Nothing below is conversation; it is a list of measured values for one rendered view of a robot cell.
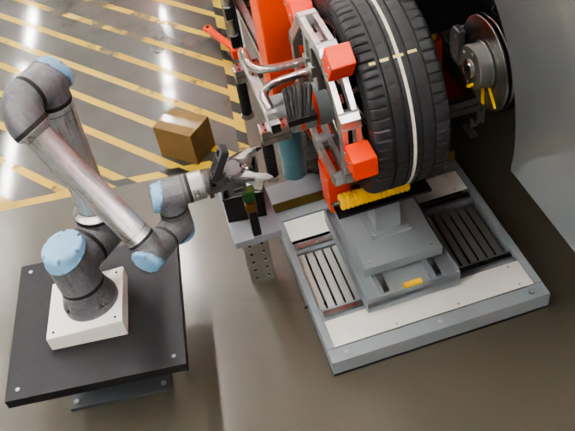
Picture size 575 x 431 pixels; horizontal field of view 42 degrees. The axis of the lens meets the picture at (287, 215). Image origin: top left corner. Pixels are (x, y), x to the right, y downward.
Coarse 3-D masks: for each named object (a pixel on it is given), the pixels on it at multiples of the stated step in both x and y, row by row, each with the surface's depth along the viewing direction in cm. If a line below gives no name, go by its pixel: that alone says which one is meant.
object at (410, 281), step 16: (336, 224) 302; (336, 240) 297; (352, 256) 289; (448, 256) 281; (352, 272) 283; (384, 272) 278; (400, 272) 280; (416, 272) 279; (432, 272) 275; (448, 272) 277; (368, 288) 277; (384, 288) 272; (400, 288) 275; (416, 288) 274; (432, 288) 276; (368, 304) 272; (384, 304) 275
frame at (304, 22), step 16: (304, 16) 229; (288, 32) 252; (304, 32) 228; (320, 32) 226; (320, 48) 216; (320, 64) 218; (304, 80) 265; (336, 96) 216; (352, 96) 216; (336, 112) 216; (352, 112) 216; (352, 128) 218; (320, 144) 264; (336, 160) 260; (336, 176) 246; (352, 176) 231
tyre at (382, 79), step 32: (320, 0) 232; (352, 0) 220; (384, 0) 219; (352, 32) 213; (384, 32) 213; (416, 32) 213; (384, 64) 211; (416, 64) 212; (384, 96) 212; (416, 96) 214; (384, 128) 215; (416, 128) 217; (448, 128) 221; (384, 160) 221
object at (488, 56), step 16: (480, 16) 237; (480, 32) 241; (496, 32) 231; (464, 48) 245; (480, 48) 239; (496, 48) 232; (480, 64) 238; (496, 64) 236; (480, 80) 240; (496, 80) 239; (512, 80) 233; (480, 96) 255; (496, 96) 243; (512, 96) 237
